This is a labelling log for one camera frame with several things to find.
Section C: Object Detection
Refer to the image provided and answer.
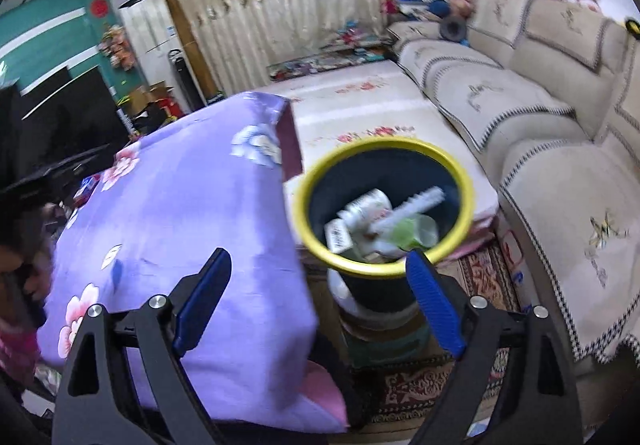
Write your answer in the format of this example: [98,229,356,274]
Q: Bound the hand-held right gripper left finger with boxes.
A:
[52,247,233,445]

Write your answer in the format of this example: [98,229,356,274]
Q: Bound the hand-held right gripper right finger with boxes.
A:
[405,249,586,445]

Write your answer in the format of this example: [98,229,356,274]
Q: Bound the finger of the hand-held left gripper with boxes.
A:
[0,144,111,210]

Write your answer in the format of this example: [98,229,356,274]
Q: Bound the clear plastic jar green label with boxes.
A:
[385,215,441,251]

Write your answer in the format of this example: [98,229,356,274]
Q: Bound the white foam net sleeve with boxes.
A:
[370,186,446,238]

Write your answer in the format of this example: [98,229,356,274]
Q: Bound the printed label paper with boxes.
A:
[325,219,354,256]

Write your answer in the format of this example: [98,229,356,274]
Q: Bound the white paper cup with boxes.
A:
[337,190,393,232]

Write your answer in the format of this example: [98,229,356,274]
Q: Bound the black yellow-rimmed trash bin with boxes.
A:
[294,137,476,326]

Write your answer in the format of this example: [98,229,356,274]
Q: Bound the blue and red box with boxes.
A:
[75,175,102,206]

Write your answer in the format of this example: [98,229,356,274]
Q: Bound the black television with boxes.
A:
[20,65,132,166]

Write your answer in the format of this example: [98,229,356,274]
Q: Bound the purple floral tablecloth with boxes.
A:
[37,92,348,431]

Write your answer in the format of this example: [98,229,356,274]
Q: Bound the open cardboard boxes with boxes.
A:
[125,82,182,123]

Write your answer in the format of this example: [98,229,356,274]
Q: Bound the hanging flower decoration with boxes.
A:
[97,25,137,72]

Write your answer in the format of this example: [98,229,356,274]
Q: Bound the person's pink clothing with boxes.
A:
[0,315,48,391]

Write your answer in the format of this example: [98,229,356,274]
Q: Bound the black tower fan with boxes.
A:
[167,49,207,114]

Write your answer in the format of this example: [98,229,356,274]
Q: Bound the white standing air conditioner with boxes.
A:
[119,0,187,92]

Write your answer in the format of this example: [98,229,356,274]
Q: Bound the beige embroidered sofa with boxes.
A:
[387,0,640,426]

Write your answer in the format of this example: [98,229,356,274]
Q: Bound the white floral mat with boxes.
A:
[250,60,501,231]

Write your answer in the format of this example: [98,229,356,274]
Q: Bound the low glass shelf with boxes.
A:
[267,32,397,82]

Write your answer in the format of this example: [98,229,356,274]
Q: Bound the grey neck pillow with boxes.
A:
[439,17,467,44]

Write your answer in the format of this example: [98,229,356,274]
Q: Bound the beige curtain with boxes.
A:
[152,0,432,96]

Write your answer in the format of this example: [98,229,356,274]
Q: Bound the pile of colourful bags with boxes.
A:
[382,0,452,22]

